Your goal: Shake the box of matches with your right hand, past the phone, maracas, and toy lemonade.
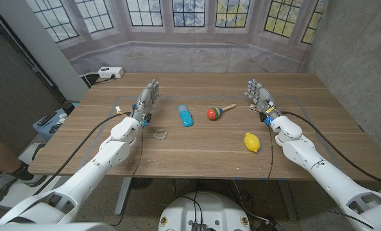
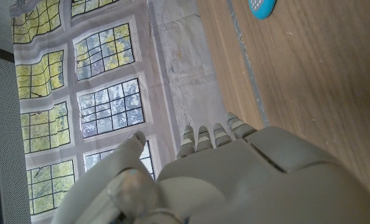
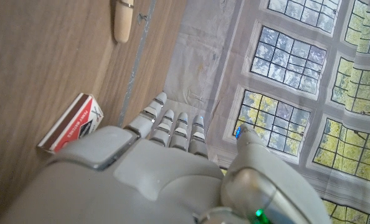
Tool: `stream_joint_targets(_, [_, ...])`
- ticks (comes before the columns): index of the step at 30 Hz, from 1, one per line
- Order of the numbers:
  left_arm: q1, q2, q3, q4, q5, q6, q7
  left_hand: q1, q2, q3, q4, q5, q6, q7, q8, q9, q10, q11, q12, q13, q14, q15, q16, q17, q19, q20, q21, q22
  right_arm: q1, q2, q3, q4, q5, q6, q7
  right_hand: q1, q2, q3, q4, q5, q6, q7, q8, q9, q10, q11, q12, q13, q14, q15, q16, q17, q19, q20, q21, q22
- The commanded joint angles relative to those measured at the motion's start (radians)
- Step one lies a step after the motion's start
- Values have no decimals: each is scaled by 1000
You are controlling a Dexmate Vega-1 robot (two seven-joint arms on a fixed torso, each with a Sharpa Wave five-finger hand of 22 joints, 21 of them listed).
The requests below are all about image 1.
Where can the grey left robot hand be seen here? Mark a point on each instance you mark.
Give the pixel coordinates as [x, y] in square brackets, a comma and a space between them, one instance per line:
[145, 102]

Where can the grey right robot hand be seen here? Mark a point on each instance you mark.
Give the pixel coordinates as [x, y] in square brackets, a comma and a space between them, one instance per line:
[261, 97]

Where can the red and white matchbox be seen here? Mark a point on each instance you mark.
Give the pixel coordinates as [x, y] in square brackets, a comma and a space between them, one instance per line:
[253, 108]

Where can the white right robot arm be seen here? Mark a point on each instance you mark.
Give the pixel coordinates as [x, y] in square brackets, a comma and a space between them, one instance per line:
[325, 173]

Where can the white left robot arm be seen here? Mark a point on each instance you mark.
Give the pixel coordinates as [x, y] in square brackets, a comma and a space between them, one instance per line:
[91, 173]

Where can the blue toy phone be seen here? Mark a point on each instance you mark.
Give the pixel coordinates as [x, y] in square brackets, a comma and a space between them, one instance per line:
[186, 117]

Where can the yellow toy lemon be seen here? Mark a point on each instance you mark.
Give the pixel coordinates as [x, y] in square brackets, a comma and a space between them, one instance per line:
[252, 142]

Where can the white power strip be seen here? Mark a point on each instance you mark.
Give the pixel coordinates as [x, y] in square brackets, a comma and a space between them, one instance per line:
[110, 72]

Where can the colourful wooden maraca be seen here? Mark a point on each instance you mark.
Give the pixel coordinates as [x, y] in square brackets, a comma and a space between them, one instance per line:
[213, 114]

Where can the printed window backdrop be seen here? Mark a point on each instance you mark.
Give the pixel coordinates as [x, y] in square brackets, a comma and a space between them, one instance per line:
[184, 54]

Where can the grey table leg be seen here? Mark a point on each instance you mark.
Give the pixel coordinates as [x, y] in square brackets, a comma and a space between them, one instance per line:
[287, 200]
[123, 195]

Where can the black remote control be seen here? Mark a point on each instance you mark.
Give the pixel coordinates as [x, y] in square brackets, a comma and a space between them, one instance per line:
[47, 118]

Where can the blue storage bin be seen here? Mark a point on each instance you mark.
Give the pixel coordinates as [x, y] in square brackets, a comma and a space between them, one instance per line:
[47, 128]

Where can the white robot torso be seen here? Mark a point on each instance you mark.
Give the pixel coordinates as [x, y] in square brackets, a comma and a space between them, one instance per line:
[206, 211]

